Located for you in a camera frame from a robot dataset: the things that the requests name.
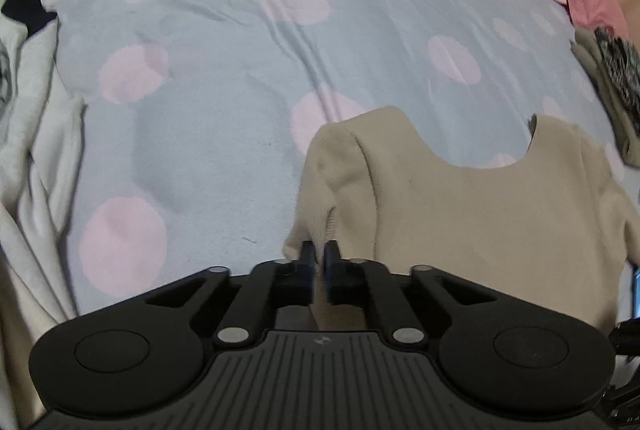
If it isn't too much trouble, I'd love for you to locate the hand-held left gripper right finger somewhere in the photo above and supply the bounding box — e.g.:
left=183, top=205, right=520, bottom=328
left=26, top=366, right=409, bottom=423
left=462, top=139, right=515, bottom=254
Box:
left=322, top=239, right=496, bottom=349

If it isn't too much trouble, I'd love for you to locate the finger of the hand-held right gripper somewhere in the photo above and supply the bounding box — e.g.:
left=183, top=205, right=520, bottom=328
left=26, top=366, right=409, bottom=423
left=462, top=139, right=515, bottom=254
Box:
left=611, top=320, right=640, bottom=355

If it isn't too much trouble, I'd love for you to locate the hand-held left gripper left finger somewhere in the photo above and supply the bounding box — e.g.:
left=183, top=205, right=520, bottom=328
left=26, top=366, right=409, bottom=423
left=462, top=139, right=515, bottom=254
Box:
left=145, top=240, right=318, bottom=349

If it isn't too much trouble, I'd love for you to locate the beige knit top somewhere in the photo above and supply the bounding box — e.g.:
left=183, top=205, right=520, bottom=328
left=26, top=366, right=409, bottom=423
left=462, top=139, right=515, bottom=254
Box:
left=282, top=106, right=640, bottom=332

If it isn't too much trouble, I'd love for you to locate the polka dot bed sheet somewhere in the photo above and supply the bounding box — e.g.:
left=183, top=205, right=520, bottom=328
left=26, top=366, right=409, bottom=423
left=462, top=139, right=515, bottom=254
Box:
left=37, top=0, right=632, bottom=317

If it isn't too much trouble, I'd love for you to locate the olive patterned garment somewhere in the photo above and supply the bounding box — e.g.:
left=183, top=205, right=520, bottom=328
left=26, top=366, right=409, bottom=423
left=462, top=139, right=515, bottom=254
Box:
left=571, top=27, right=640, bottom=168

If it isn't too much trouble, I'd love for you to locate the white garment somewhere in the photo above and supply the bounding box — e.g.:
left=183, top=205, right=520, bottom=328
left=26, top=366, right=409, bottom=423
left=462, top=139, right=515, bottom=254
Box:
left=0, top=18, right=89, bottom=429

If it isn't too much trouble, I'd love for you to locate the striped grey garment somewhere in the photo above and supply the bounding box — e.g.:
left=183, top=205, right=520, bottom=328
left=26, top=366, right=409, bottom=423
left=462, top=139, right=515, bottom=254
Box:
left=0, top=38, right=15, bottom=116

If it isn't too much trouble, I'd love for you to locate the navy blue cloth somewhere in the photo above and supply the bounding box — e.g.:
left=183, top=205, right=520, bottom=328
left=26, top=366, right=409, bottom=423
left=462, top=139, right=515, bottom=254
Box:
left=0, top=0, right=60, bottom=36

